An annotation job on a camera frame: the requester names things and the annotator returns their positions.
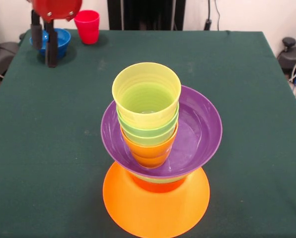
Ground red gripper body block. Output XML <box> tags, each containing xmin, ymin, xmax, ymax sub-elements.
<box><xmin>31</xmin><ymin>0</ymin><xmax>83</xmax><ymax>23</ymax></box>

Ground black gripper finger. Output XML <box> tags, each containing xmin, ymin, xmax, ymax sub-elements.
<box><xmin>43</xmin><ymin>21</ymin><xmax>59</xmax><ymax>68</ymax></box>
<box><xmin>30</xmin><ymin>9</ymin><xmax>43</xmax><ymax>50</ymax></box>

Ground blue bowl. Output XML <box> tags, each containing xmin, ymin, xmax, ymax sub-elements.
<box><xmin>29</xmin><ymin>28</ymin><xmax>72</xmax><ymax>60</ymax></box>

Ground yellow cup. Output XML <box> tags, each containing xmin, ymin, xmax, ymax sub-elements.
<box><xmin>111</xmin><ymin>62</ymin><xmax>182</xmax><ymax>129</ymax></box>

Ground lime green cup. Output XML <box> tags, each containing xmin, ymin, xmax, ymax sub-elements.
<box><xmin>120</xmin><ymin>123</ymin><xmax>179</xmax><ymax>146</ymax></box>

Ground orange cup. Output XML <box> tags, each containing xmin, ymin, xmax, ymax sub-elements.
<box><xmin>120</xmin><ymin>122</ymin><xmax>179</xmax><ymax>169</ymax></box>

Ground light green bowl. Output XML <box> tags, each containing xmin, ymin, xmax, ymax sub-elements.
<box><xmin>132</xmin><ymin>173</ymin><xmax>191</xmax><ymax>184</ymax></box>

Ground small red-orange bowl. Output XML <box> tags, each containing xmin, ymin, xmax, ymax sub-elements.
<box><xmin>131</xmin><ymin>176</ymin><xmax>188</xmax><ymax>193</ymax></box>

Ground purple bowl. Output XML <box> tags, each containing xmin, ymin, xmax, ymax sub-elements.
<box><xmin>100</xmin><ymin>85</ymin><xmax>223</xmax><ymax>177</ymax></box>

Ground large orange bowl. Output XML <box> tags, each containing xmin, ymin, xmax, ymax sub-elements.
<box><xmin>102</xmin><ymin>162</ymin><xmax>211</xmax><ymax>238</ymax></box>

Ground red cup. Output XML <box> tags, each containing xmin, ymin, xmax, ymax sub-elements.
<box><xmin>73</xmin><ymin>9</ymin><xmax>100</xmax><ymax>45</ymax></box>

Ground dark green table cloth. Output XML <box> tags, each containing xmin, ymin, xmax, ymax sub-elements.
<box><xmin>0</xmin><ymin>28</ymin><xmax>296</xmax><ymax>238</ymax></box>

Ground black wall cable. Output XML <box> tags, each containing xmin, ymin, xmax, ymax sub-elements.
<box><xmin>204</xmin><ymin>0</ymin><xmax>222</xmax><ymax>31</ymax></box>

